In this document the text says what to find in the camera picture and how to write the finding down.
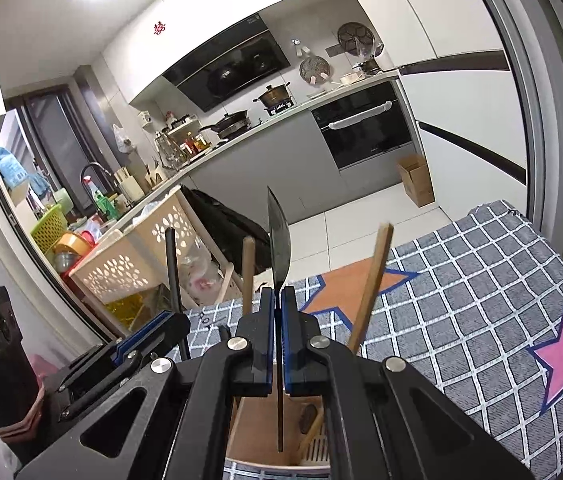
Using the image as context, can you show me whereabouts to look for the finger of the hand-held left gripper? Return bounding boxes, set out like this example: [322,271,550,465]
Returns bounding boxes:
[58,310,173,392]
[58,311,192,422]

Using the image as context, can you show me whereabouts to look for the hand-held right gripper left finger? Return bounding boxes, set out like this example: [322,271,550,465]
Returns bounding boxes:
[14,285,279,480]

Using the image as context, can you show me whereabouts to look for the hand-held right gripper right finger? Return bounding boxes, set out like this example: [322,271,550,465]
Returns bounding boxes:
[281,285,535,480]

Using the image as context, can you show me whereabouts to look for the black chopstick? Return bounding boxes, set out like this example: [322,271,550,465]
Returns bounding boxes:
[164,227,193,361]

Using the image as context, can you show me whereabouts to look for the beige plastic utensil holder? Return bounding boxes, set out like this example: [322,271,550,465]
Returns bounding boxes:
[224,360,333,472]

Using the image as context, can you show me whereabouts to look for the wooden chopstick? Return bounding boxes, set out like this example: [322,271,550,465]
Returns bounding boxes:
[240,236,258,317]
[345,222,395,357]

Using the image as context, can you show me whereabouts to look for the black-handled knife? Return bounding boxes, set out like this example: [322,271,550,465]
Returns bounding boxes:
[265,187,293,454]

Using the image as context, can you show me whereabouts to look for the yellow oil bottle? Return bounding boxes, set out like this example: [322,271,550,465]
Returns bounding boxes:
[106,294,156,332]

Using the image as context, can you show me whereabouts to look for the beige flower-cutout storage cart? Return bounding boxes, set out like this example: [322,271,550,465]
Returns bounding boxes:
[68,184,243,312]

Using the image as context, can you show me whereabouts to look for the orange plastic bowl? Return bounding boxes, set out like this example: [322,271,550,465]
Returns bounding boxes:
[54,231,96,269]

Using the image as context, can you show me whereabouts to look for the black bag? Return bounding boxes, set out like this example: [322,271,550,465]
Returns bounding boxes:
[180,187,273,274]

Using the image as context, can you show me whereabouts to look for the green plastic basket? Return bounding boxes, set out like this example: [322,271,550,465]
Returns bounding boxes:
[30,204,70,257]

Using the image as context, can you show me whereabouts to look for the white spray bottle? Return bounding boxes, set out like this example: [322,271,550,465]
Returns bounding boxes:
[84,174,106,212]

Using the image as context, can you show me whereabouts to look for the wooden knife block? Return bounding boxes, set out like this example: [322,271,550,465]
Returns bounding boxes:
[114,167,145,202]

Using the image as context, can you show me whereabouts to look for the black kitchen faucet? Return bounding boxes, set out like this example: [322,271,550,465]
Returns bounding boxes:
[80,162,118,212]

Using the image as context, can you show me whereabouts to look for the blue patterned bag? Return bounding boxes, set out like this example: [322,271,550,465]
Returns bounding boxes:
[0,143,48,202]

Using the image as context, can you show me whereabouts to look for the glass kettle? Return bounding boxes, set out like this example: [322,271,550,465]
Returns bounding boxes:
[154,129,183,171]

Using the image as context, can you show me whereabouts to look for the white plastic bag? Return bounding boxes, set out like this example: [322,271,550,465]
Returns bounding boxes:
[112,123,135,154]

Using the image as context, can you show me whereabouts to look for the condiment bottles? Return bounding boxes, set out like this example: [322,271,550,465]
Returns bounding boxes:
[181,129,213,157]

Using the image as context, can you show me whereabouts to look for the grey kitchen counter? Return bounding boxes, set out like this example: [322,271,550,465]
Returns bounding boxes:
[110,67,403,227]

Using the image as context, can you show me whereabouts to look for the cardboard box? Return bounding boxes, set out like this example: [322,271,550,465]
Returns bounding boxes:
[396,154,436,209]

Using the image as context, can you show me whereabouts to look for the black wok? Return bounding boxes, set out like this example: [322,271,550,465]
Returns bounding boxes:
[200,108,252,139]

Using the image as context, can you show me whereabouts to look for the black built-in oven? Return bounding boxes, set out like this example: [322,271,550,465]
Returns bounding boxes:
[310,80,417,171]

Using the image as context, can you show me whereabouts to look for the steel cooking pot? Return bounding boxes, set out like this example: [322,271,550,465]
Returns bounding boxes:
[252,82,293,110]

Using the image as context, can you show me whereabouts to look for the black range hood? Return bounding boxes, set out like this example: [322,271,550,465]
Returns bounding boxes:
[161,14,293,114]

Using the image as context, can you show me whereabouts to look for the white refrigerator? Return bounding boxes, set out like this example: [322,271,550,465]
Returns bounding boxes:
[395,49,531,222]

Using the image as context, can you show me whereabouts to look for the round steamer rack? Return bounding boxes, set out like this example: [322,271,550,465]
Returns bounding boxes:
[298,56,333,85]

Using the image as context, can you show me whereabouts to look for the small dark saucepan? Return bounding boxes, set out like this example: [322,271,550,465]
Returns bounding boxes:
[358,54,405,76]

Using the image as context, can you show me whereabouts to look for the white upper cabinets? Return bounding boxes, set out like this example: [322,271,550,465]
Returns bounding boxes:
[102,0,437,106]

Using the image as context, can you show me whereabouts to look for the round dark divided tray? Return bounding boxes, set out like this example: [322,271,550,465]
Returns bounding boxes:
[337,21,377,56]

